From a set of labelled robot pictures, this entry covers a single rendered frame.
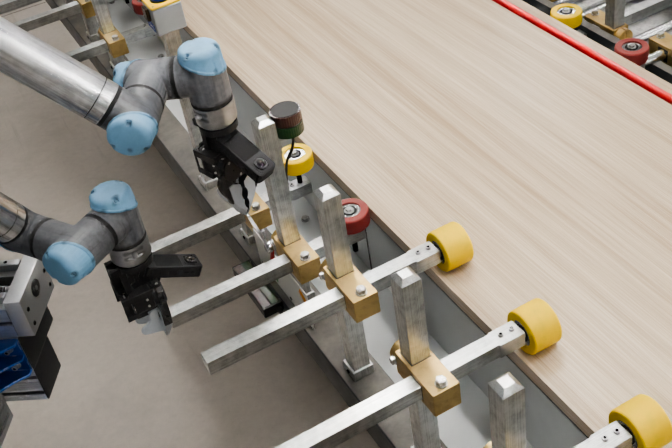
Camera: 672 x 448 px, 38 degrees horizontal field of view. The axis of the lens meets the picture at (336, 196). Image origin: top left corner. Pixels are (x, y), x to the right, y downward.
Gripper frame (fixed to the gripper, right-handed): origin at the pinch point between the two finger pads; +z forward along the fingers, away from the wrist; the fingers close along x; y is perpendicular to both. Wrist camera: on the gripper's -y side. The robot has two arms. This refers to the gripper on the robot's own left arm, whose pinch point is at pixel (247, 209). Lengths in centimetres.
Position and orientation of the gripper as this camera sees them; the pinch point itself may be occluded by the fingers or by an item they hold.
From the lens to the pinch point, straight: 186.2
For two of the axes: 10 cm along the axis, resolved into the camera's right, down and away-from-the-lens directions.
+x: -6.5, 5.4, -5.3
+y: -7.4, -3.3, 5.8
